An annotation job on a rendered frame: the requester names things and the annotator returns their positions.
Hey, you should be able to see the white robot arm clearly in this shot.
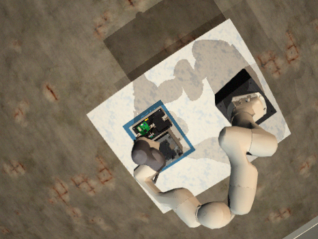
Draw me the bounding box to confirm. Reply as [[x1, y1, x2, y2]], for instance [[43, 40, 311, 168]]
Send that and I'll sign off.
[[131, 92, 278, 229]]

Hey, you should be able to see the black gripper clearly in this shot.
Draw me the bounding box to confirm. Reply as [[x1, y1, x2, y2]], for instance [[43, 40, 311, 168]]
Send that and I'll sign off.
[[136, 126, 156, 139]]

